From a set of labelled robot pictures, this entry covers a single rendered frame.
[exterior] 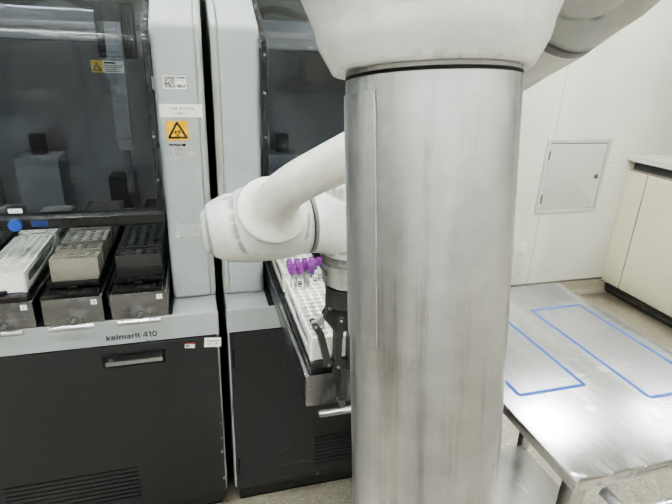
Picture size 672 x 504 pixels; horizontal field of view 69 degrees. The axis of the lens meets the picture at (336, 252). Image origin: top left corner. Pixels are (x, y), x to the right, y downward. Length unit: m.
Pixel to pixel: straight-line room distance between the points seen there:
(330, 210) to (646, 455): 0.61
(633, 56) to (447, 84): 3.13
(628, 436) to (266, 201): 0.68
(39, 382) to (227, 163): 0.73
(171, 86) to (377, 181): 1.05
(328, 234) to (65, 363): 0.89
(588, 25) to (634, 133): 3.07
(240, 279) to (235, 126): 0.42
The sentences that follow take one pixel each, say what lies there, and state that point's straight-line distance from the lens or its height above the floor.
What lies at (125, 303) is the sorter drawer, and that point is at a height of 0.78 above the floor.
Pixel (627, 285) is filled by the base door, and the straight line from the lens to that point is 3.56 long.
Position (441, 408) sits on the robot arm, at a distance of 0.30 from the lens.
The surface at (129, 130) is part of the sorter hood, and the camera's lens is 1.29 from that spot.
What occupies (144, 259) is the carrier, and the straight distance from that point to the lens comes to 1.37.
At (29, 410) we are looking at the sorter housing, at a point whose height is 0.50.
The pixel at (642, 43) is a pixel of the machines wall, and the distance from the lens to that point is 3.41.
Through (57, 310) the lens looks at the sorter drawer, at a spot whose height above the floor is 0.78.
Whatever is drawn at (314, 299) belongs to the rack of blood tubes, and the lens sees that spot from 1.12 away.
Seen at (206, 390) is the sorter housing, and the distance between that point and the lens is 1.48.
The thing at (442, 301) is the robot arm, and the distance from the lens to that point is 0.27.
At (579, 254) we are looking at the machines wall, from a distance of 3.51.
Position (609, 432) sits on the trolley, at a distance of 0.95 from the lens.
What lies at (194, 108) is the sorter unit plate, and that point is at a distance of 1.29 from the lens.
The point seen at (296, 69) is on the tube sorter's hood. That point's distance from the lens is 1.30.
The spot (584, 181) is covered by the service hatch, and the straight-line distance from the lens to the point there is 3.32.
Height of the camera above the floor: 1.36
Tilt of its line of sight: 21 degrees down
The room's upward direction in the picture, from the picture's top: 2 degrees clockwise
